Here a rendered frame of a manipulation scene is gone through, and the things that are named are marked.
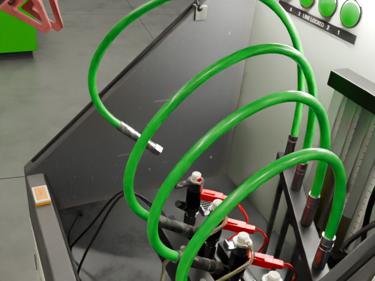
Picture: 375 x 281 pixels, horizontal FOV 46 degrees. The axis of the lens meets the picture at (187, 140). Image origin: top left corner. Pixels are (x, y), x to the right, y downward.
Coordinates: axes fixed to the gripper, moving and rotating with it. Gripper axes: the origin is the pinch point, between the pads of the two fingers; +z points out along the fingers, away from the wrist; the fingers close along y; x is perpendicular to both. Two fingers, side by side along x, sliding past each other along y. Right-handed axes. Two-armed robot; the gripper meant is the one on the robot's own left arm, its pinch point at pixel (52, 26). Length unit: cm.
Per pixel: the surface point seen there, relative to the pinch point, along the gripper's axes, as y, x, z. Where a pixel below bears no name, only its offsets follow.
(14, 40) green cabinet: 286, 145, -74
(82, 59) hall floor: 314, 117, -30
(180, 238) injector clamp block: -1.7, 5.8, 43.8
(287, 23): 1.1, -31.6, 23.4
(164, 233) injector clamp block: -1.0, 8.1, 41.5
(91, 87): -1.3, 0.9, 12.1
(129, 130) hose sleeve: 1.8, 1.6, 22.2
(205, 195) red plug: -2.1, -3.5, 39.2
